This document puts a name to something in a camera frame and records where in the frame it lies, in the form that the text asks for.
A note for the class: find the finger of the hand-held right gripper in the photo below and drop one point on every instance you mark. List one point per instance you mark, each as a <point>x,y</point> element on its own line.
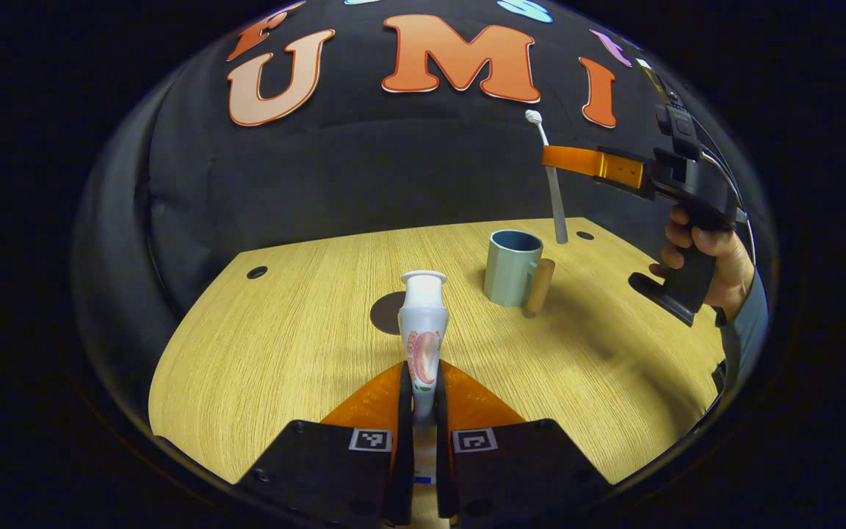
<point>614,167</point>

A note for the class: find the dark brown round coaster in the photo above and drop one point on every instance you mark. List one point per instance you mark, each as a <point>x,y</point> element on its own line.
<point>386,314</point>

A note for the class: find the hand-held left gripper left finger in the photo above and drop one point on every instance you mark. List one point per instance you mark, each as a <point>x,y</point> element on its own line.
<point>405,455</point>

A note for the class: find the white toothbrush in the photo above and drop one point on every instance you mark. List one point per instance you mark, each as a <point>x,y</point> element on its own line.
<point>559,213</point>

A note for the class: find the white toothpaste tube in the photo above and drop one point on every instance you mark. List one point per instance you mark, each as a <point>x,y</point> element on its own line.
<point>423,323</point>

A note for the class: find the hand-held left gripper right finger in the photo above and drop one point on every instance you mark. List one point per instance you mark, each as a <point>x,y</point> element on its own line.
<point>443,455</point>

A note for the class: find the black backdrop cloth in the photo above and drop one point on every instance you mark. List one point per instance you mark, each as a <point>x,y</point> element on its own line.
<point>393,169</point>

